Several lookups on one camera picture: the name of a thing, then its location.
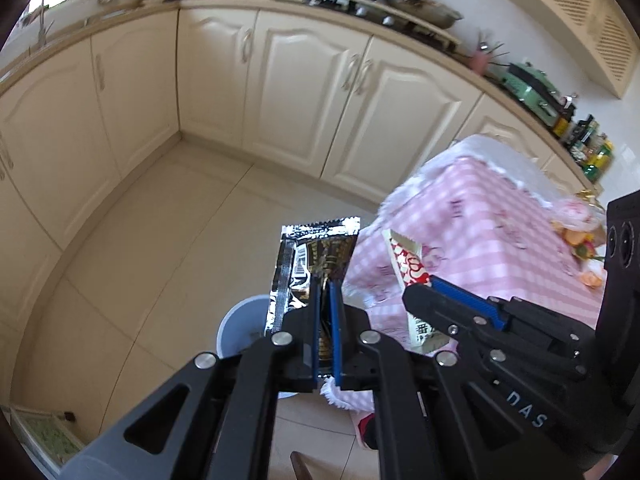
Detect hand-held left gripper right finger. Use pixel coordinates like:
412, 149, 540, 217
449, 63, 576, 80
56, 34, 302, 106
327, 280, 531, 480

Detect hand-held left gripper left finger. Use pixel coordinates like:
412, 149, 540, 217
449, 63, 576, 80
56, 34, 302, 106
60, 280, 322, 480

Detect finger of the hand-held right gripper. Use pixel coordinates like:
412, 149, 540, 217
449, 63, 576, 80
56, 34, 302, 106
429, 275, 598, 361
401, 284, 591, 386

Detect red white snack packet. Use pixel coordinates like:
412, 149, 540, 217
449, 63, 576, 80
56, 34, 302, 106
381, 228, 451, 356

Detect light blue plastic bin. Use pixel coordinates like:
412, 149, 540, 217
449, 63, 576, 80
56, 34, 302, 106
216, 296, 301, 401

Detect black foil snack wrapper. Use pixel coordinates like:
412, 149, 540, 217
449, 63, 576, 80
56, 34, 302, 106
264, 216, 362, 381

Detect pink checked tablecloth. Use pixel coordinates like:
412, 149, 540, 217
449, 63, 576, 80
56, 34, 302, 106
320, 157, 608, 411

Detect brown wooden leg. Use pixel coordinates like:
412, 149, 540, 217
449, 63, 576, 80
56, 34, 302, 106
290, 452, 312, 480

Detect green yellow oil bottle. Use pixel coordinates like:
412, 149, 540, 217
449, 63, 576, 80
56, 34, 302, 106
582, 141, 615, 183

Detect dark glass sauce bottle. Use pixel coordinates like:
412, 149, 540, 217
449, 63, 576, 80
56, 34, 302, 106
575, 127, 602, 162
567, 119, 590, 150

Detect large soy sauce bottle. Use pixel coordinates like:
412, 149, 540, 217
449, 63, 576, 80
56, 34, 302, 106
552, 95, 578, 136

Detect green electric cooker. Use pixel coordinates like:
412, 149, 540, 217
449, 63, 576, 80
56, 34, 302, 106
500, 61, 563, 128

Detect pink utensil holder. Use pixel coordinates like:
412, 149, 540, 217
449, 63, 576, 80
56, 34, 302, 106
470, 32, 506, 73

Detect black gas stove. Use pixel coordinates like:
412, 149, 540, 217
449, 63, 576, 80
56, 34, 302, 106
302, 0, 461, 53

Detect cream lattice door cabinet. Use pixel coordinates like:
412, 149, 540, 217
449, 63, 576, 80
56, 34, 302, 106
502, 0, 640, 100

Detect metal sink faucet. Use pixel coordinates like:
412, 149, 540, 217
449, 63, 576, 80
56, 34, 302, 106
22, 0, 56, 53

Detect white frame patterned glass door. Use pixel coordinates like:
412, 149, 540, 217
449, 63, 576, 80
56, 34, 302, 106
0, 402, 83, 478

